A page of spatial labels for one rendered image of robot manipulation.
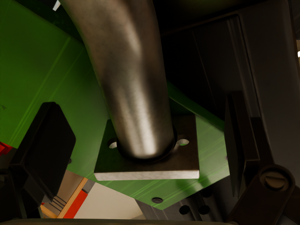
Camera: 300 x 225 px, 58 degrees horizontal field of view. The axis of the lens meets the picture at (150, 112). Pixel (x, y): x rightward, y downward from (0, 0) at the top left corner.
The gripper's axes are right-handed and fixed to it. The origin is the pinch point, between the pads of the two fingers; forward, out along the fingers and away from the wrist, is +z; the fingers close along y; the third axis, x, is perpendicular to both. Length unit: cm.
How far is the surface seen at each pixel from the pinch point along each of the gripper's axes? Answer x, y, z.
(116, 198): -548, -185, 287
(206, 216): -11.3, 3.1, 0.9
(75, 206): -442, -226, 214
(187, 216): -11.9, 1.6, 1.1
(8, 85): 1.3, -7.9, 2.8
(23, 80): 1.6, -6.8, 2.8
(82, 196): -445, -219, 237
